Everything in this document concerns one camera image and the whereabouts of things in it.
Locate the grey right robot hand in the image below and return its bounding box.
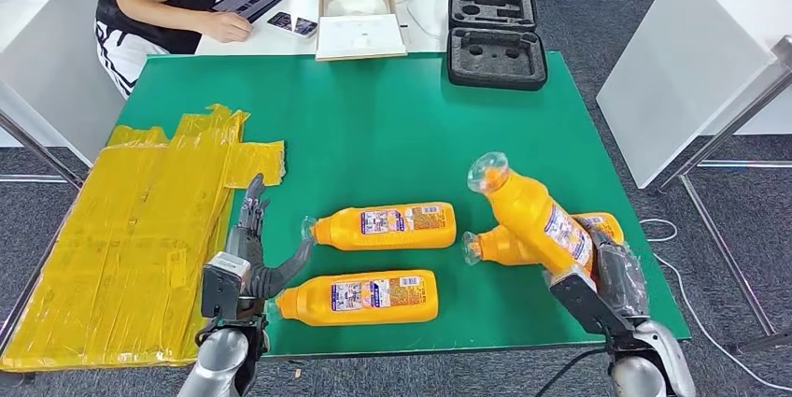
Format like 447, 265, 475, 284
587, 228, 652, 321

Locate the person's right hand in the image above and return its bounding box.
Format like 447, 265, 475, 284
197, 10, 254, 44

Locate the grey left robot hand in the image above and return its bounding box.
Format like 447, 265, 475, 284
223, 173, 317, 304

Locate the orange detergent bottle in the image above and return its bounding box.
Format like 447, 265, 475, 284
301, 201, 458, 252
460, 212, 626, 267
264, 269, 440, 328
467, 151, 599, 281

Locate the person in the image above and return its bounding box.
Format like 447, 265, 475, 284
93, 0, 255, 100

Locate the smartphone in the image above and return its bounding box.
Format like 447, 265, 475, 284
267, 10, 319, 39

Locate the white moulded box insert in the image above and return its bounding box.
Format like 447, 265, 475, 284
326, 0, 389, 17

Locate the open cardboard box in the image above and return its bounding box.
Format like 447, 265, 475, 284
315, 0, 409, 63

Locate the yellow taped plastic sheet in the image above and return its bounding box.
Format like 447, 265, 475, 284
0, 103, 287, 373

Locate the green table board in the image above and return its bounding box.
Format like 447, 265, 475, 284
114, 50, 692, 360

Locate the black foam-lined case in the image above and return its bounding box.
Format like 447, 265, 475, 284
446, 0, 549, 92

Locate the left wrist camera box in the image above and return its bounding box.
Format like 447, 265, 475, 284
201, 251, 262, 321

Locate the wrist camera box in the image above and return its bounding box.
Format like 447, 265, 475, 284
201, 251, 262, 321
547, 267, 639, 340

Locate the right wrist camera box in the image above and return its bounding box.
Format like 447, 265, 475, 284
547, 267, 639, 340

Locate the white floor cable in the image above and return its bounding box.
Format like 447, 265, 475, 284
640, 218, 792, 394

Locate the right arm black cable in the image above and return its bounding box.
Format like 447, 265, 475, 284
534, 347, 611, 397

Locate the thin white cable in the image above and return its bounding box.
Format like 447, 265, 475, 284
395, 0, 453, 40

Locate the silver metal frame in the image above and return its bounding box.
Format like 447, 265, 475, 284
657, 34, 792, 359
0, 107, 86, 191

